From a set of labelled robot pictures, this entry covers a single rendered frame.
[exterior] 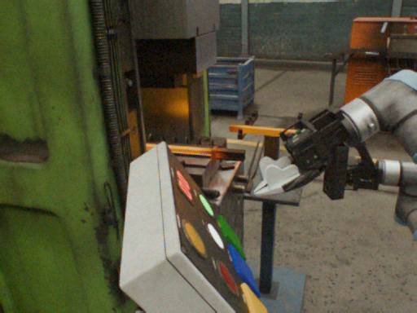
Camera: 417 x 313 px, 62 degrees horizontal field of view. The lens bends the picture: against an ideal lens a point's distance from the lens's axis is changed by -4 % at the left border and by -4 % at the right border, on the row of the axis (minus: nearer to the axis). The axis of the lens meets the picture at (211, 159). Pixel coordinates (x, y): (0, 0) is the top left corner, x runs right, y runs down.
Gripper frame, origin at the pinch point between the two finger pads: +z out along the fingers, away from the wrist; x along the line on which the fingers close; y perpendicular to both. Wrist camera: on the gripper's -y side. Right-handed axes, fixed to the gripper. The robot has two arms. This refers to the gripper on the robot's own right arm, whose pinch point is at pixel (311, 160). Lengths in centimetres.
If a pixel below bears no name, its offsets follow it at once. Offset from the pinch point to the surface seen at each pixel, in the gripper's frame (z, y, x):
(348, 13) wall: -64, -22, 744
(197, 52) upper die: 30.7, -32.4, -11.3
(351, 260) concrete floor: -30, 100, 84
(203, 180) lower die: 30.7, 4.3, -11.4
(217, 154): 29.2, 0.4, -0.5
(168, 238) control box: 16, -20, -71
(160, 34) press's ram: 38, -38, -17
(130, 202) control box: 27, -17, -60
